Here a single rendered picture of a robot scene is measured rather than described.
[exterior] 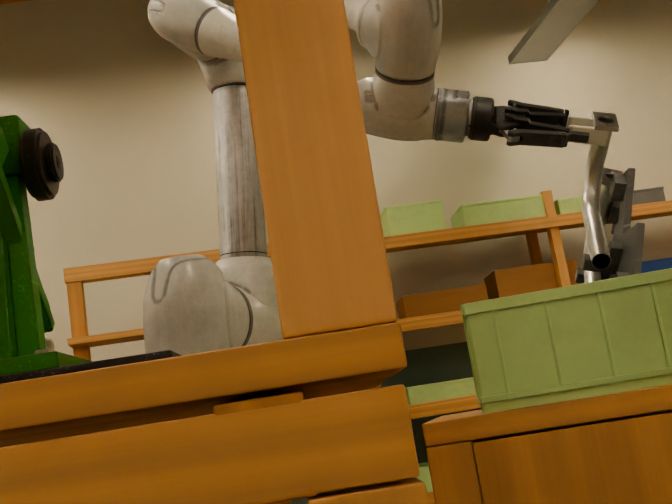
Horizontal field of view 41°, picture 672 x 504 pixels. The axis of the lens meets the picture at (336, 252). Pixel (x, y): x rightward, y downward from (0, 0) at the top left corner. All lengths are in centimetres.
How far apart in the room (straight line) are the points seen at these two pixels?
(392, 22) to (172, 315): 65
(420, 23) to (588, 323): 53
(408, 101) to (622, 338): 51
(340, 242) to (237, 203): 120
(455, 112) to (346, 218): 86
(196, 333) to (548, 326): 64
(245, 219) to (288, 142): 117
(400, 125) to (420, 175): 556
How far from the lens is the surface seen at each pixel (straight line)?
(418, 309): 635
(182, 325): 168
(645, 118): 790
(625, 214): 160
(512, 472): 141
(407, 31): 148
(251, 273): 185
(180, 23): 188
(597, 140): 160
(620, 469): 142
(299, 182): 72
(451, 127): 156
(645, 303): 144
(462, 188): 716
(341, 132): 73
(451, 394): 630
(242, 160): 192
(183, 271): 171
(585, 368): 142
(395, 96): 153
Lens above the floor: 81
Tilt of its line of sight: 11 degrees up
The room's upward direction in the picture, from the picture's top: 9 degrees counter-clockwise
